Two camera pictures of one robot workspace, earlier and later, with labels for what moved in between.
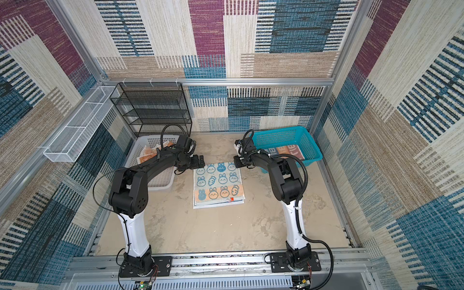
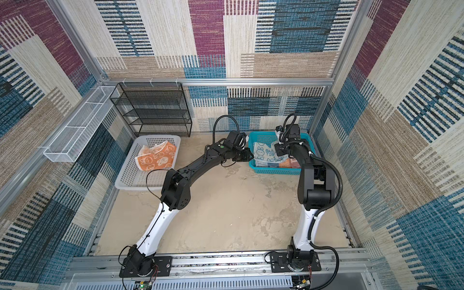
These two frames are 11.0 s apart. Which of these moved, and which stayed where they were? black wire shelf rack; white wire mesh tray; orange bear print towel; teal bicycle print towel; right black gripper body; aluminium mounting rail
Moved: teal bicycle print towel; right black gripper body
Stayed: aluminium mounting rail; white wire mesh tray; orange bear print towel; black wire shelf rack
